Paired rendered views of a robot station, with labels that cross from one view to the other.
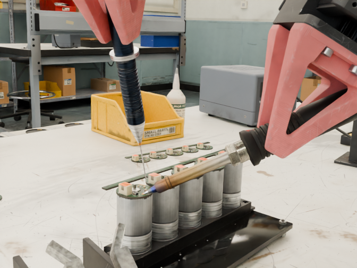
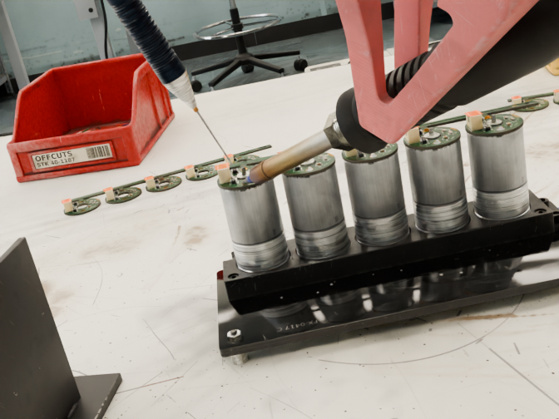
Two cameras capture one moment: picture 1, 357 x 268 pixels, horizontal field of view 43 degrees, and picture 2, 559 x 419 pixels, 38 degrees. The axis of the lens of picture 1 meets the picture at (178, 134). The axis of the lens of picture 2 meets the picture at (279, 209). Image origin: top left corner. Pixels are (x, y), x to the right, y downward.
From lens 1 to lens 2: 25 cm
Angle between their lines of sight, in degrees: 48
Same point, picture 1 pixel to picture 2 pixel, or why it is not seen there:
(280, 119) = (359, 73)
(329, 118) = (431, 71)
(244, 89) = not seen: outside the picture
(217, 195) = (437, 194)
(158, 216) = (294, 219)
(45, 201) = not seen: hidden behind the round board
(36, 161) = not seen: hidden behind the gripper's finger
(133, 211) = (230, 207)
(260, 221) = (545, 253)
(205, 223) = (409, 240)
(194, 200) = (371, 199)
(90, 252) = (11, 255)
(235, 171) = (492, 151)
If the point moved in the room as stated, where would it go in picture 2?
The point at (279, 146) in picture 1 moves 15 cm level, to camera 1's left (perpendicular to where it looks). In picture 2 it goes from (376, 121) to (122, 96)
